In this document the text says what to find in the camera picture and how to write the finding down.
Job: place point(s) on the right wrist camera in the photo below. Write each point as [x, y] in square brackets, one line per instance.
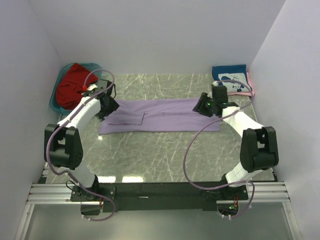
[219, 92]

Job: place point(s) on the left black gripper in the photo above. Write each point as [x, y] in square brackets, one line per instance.
[113, 106]

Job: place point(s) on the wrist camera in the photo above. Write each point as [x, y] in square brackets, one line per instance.
[219, 92]
[100, 85]

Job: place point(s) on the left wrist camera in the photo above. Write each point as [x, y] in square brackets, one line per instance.
[100, 85]

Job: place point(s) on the teal plastic basket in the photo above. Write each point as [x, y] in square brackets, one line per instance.
[90, 66]

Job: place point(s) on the black base beam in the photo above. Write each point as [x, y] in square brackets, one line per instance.
[147, 196]

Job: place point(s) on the lilac purple t-shirt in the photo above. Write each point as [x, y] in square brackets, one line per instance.
[156, 115]

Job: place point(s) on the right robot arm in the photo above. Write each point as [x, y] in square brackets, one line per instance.
[259, 147]

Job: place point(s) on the aluminium frame rail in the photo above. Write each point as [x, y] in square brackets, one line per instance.
[150, 157]

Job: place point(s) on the folded pink t-shirt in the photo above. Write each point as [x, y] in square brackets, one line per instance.
[236, 83]

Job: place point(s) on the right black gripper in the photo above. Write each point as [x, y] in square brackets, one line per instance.
[200, 106]

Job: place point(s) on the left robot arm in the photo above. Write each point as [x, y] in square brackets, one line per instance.
[63, 150]

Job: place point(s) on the red t-shirt in basket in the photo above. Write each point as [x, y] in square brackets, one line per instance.
[69, 91]

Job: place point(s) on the folded blue printed t-shirt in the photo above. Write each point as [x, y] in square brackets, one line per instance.
[228, 69]

